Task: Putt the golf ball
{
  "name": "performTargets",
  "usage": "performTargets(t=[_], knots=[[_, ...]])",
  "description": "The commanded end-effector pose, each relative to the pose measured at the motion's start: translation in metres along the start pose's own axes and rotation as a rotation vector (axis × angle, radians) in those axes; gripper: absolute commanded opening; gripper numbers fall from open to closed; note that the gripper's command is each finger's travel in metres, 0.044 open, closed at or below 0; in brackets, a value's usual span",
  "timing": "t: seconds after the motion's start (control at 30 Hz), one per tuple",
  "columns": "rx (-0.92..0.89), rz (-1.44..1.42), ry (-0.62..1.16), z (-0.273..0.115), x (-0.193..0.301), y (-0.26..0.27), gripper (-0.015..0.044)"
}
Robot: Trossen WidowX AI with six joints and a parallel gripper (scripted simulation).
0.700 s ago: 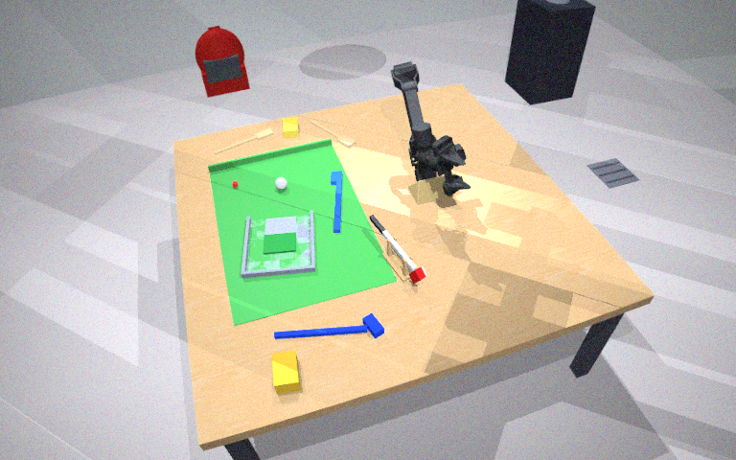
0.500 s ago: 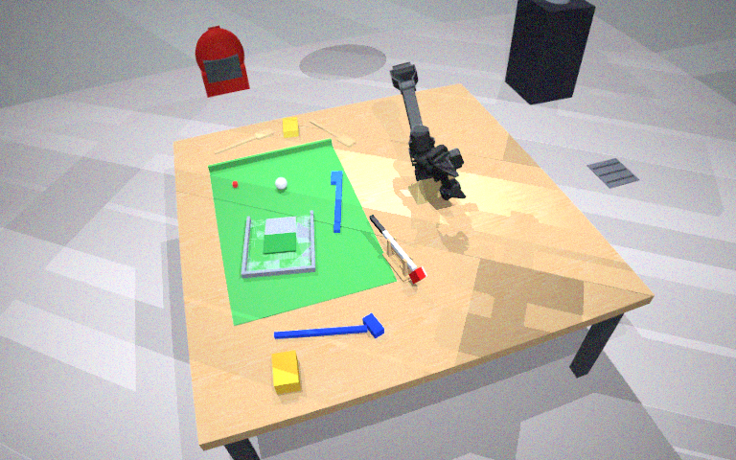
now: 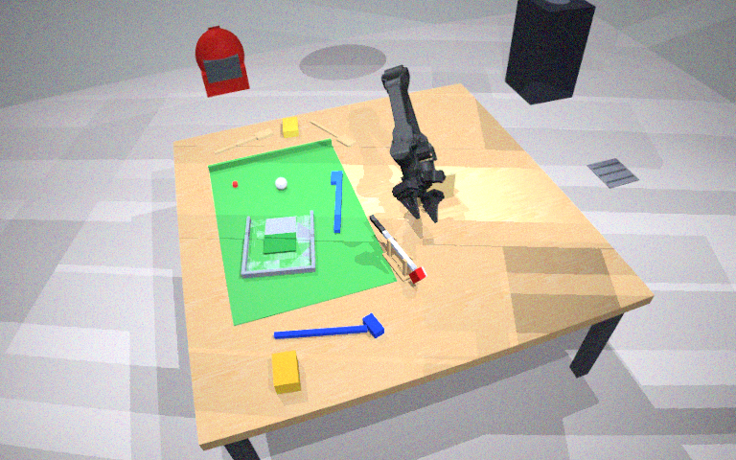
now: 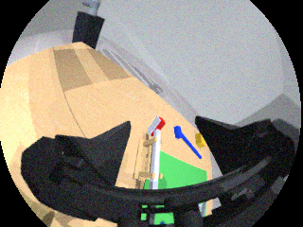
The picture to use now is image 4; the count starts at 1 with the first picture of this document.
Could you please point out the green flat mat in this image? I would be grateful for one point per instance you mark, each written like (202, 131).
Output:
(175, 173)

